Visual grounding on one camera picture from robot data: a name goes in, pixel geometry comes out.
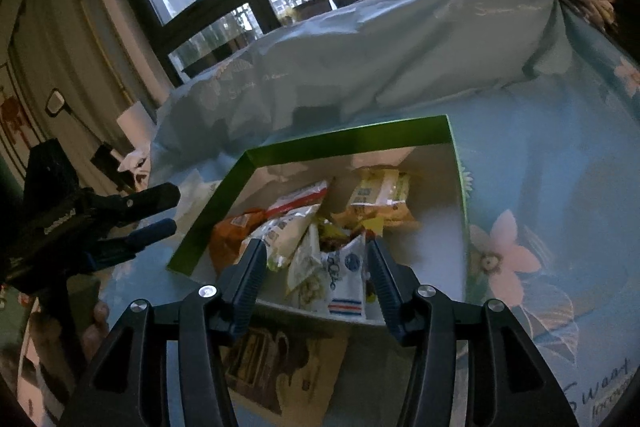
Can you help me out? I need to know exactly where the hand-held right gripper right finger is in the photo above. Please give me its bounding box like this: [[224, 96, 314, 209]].
[[367, 237, 581, 427]]

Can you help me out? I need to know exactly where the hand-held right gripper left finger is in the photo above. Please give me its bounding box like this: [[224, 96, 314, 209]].
[[60, 238, 268, 427]]

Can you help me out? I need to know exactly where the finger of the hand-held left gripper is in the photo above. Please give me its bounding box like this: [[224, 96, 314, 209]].
[[92, 219, 177, 269], [95, 183, 182, 229]]

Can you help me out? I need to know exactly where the white blue print snack packet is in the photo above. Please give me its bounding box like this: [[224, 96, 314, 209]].
[[325, 234, 370, 321]]

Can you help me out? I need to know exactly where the orange snack packet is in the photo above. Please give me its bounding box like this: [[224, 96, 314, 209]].
[[209, 209, 266, 279]]

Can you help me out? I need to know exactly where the green cardboard box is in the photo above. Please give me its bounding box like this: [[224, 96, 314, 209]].
[[167, 114, 472, 328]]

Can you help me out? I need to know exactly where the white red striped snack packet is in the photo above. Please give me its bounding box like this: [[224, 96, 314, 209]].
[[264, 179, 332, 219]]

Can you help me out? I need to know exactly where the tan dark picture snack packet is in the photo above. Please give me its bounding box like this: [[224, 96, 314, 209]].
[[220, 326, 351, 419]]

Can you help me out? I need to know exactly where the person's left hand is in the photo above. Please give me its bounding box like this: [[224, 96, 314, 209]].
[[80, 299, 112, 358]]

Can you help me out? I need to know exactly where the white plastic bag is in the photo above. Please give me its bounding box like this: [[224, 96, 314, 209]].
[[117, 149, 154, 188]]

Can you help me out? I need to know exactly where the black stand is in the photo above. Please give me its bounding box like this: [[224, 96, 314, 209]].
[[90, 144, 132, 194]]

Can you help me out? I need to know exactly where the white tissue pack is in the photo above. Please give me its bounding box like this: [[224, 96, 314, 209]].
[[179, 172, 224, 219]]

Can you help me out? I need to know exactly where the black white lamp head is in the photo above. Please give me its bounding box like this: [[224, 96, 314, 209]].
[[44, 89, 69, 116]]

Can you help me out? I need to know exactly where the blue floral bedsheet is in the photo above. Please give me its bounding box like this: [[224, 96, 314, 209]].
[[97, 7, 640, 427]]

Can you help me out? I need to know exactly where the blue floral duvet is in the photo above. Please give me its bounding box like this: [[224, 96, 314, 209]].
[[151, 0, 575, 160]]

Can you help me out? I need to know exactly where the wall poster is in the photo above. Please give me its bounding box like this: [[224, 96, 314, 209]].
[[0, 72, 32, 168]]

